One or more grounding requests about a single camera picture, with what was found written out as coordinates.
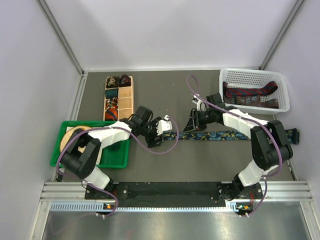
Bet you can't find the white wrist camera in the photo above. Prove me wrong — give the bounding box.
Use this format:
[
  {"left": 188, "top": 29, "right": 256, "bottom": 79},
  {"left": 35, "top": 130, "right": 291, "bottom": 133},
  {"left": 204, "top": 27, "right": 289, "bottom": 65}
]
[
  {"left": 156, "top": 115, "right": 173, "bottom": 136},
  {"left": 192, "top": 93, "right": 207, "bottom": 112}
]

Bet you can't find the purple cable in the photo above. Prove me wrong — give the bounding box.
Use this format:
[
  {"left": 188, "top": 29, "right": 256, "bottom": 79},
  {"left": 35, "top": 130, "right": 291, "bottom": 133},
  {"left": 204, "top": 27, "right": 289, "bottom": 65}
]
[
  {"left": 186, "top": 73, "right": 285, "bottom": 217},
  {"left": 55, "top": 115, "right": 180, "bottom": 220}
]

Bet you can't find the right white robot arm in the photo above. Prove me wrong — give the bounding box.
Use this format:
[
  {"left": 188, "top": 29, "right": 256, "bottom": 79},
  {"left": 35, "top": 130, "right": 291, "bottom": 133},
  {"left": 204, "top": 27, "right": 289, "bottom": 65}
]
[{"left": 183, "top": 93, "right": 293, "bottom": 200}]

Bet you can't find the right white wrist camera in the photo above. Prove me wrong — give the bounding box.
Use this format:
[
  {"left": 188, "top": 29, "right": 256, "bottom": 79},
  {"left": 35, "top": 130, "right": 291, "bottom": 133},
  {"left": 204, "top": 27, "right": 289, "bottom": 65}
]
[{"left": 192, "top": 93, "right": 207, "bottom": 112}]

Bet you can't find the multicolour patterned rolled tie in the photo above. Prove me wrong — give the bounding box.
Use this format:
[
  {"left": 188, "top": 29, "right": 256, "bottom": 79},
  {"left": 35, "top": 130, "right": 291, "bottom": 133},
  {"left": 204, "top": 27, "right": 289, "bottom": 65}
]
[{"left": 105, "top": 97, "right": 119, "bottom": 109}]

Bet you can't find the beige patterned rolled tie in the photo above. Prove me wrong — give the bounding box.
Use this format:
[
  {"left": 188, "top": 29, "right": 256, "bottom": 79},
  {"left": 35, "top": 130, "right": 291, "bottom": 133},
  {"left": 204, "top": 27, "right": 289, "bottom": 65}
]
[{"left": 105, "top": 75, "right": 120, "bottom": 89}]

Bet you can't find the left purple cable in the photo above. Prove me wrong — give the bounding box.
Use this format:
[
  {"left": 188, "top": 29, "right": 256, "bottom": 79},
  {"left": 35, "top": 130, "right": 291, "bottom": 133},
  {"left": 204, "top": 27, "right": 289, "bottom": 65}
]
[{"left": 55, "top": 115, "right": 180, "bottom": 220}]

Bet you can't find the blue floral tie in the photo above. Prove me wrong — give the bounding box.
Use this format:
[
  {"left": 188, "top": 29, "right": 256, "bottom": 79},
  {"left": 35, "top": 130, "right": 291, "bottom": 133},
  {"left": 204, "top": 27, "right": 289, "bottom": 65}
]
[{"left": 162, "top": 128, "right": 300, "bottom": 145}]

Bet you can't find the dark red rolled tie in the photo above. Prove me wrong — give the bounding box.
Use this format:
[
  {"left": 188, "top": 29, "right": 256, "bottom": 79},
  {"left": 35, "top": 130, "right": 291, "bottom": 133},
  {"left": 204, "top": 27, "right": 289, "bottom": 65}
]
[{"left": 119, "top": 74, "right": 132, "bottom": 87}]

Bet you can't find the brown patterned tie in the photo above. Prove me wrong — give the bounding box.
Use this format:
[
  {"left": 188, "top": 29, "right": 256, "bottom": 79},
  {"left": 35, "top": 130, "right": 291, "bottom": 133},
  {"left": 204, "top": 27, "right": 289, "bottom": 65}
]
[{"left": 223, "top": 95, "right": 279, "bottom": 109}]

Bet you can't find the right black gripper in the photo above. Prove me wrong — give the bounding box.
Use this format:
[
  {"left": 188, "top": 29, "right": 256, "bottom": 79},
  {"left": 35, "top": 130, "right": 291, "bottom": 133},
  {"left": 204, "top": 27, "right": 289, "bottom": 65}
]
[{"left": 183, "top": 108, "right": 215, "bottom": 134}]

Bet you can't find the grey slotted cable duct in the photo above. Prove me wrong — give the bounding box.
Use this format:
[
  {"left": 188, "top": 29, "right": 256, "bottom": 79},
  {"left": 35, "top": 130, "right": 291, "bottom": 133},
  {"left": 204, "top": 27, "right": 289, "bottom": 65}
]
[{"left": 49, "top": 201, "right": 240, "bottom": 213}]

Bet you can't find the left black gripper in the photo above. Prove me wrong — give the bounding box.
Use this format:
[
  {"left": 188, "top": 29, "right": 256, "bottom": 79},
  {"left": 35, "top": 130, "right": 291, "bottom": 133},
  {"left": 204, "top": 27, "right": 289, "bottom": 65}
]
[{"left": 140, "top": 117, "right": 165, "bottom": 148}]

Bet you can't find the orange blue rolled tie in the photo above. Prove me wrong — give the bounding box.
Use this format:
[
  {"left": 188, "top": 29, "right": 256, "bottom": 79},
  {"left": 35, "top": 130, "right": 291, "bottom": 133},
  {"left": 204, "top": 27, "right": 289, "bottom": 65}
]
[{"left": 104, "top": 107, "right": 118, "bottom": 121}]

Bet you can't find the green plastic tray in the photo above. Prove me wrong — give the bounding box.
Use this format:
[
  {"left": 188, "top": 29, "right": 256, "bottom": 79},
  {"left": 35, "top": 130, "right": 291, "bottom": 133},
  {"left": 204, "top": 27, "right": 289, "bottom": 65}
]
[{"left": 49, "top": 120, "right": 130, "bottom": 169}]

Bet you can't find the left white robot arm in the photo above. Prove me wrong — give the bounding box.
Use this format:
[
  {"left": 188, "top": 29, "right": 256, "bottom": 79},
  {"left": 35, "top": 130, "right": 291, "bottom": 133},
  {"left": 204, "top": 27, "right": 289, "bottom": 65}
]
[{"left": 56, "top": 106, "right": 172, "bottom": 199}]

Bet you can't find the round wooden embroidered plate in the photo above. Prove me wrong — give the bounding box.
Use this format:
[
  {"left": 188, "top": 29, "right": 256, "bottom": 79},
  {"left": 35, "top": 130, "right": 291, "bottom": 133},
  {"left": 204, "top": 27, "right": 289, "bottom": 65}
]
[{"left": 59, "top": 125, "right": 91, "bottom": 152}]

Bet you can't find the dark green rolled tie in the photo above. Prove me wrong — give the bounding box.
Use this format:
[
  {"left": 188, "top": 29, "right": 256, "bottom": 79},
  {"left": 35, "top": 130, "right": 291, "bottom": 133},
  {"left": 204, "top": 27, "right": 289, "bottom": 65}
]
[{"left": 105, "top": 88, "right": 119, "bottom": 99}]

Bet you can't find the red striped tie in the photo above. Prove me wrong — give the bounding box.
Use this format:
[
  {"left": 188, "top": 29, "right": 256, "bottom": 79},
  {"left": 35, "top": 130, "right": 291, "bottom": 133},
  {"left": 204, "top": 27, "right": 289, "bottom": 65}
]
[{"left": 222, "top": 81, "right": 278, "bottom": 98}]

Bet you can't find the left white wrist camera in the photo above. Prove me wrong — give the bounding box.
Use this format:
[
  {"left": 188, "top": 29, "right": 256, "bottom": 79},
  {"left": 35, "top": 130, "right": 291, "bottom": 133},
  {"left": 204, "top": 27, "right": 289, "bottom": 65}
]
[{"left": 156, "top": 115, "right": 173, "bottom": 136}]

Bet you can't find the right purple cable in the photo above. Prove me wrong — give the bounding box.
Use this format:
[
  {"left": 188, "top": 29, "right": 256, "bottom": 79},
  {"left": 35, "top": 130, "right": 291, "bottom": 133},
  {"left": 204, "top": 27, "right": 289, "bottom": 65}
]
[{"left": 186, "top": 73, "right": 285, "bottom": 217}]

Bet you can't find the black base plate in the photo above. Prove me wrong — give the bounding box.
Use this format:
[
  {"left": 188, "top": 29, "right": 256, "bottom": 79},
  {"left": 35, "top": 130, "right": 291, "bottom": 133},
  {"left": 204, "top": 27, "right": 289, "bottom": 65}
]
[{"left": 84, "top": 181, "right": 264, "bottom": 202}]

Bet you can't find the wooden compartment box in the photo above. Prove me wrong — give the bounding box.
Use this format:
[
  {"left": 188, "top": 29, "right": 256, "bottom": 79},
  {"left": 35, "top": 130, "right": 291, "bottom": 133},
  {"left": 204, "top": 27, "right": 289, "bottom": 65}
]
[{"left": 102, "top": 75, "right": 135, "bottom": 121}]

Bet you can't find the white plastic basket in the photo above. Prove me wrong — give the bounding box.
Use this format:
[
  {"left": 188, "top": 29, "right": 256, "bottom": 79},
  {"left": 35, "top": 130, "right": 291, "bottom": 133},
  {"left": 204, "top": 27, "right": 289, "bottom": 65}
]
[{"left": 219, "top": 68, "right": 290, "bottom": 115}]

